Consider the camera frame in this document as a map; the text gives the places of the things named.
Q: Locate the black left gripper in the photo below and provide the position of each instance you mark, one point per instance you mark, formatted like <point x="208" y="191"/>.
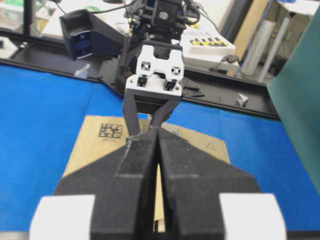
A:
<point x="159" y="70"/>

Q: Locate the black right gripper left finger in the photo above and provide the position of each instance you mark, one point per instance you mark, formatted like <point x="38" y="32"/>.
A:
<point x="111" y="198"/>

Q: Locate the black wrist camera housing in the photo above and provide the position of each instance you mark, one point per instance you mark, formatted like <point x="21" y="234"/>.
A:
<point x="84" y="34"/>

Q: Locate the black table frame rail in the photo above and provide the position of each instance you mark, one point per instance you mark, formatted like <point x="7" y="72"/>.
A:
<point x="209" y="89"/>

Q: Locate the brown cardboard box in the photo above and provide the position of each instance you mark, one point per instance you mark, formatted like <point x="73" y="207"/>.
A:
<point x="100" y="136"/>

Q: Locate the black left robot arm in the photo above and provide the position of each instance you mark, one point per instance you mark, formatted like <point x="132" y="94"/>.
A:
<point x="165" y="22"/>

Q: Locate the white equipment box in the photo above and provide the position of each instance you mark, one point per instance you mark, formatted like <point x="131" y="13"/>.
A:
<point x="206" y="50"/>

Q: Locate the dark green backdrop panel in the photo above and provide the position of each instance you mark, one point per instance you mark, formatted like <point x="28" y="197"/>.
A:
<point x="295" y="93"/>

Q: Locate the blue table cloth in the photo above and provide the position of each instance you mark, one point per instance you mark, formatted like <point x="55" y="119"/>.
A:
<point x="41" y="115"/>

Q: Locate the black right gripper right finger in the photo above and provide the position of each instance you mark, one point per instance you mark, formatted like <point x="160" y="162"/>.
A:
<point x="208" y="199"/>

